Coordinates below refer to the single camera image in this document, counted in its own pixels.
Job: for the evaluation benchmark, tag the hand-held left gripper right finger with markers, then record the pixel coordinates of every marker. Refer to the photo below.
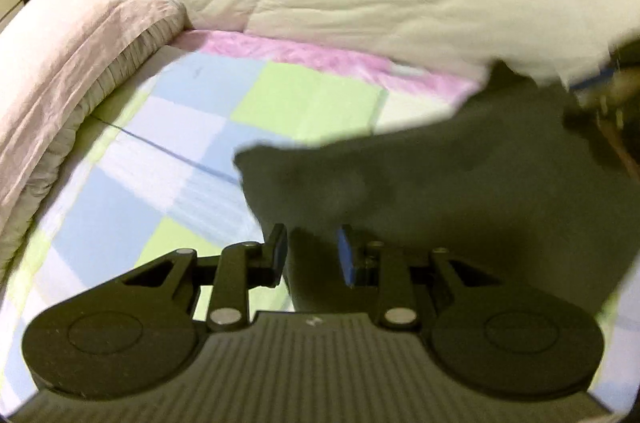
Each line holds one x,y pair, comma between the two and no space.
346,258

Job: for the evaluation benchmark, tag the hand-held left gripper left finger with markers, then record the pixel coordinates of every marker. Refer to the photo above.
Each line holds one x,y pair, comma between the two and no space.
279,250

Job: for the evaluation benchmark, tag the grey pants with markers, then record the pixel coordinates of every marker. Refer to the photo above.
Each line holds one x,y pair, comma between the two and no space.
450,183

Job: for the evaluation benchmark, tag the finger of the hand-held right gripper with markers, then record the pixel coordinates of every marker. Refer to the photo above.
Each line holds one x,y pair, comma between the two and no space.
610,133
597,79

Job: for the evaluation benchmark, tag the checked bed sheet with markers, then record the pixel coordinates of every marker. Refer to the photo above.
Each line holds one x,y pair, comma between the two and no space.
150,183

